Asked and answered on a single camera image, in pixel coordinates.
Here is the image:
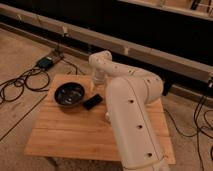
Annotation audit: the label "black eraser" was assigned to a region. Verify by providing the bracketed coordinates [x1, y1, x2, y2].
[83, 94, 103, 110]

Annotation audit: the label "black cables at right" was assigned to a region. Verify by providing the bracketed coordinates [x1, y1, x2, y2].
[164, 94, 213, 164]

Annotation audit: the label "black bowl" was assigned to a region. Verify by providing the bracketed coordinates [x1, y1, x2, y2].
[54, 82, 85, 107]

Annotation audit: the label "white carton box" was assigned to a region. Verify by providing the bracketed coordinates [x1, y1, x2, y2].
[105, 112, 110, 122]

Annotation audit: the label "long wooden beam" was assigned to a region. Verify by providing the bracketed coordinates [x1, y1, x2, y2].
[0, 3, 213, 82]

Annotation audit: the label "black power adapter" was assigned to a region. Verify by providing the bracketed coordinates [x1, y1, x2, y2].
[36, 57, 54, 70]

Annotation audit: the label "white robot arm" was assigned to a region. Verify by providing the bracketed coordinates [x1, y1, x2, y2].
[89, 50, 170, 171]

